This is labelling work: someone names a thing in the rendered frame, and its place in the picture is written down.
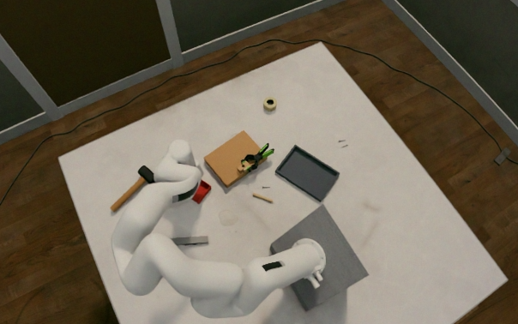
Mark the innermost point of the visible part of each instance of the small wooden block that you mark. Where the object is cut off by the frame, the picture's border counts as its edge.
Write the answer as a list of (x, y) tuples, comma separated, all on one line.
[(240, 168)]

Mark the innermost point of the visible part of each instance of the grey flat bar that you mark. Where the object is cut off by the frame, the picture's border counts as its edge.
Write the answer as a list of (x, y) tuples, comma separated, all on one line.
[(189, 240)]

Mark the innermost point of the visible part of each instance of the brown wooden board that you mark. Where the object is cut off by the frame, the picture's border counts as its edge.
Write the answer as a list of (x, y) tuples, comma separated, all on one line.
[(225, 159)]

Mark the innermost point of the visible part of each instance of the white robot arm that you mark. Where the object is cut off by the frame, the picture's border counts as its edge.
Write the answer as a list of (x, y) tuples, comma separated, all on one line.
[(142, 261)]

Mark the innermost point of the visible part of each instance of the red shallow tray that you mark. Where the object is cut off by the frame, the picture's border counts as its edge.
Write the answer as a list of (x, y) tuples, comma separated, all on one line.
[(202, 191)]

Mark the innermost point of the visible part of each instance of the dark green mallet with tan wooden handle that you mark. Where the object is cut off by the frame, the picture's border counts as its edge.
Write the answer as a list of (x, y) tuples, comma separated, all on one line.
[(146, 176)]

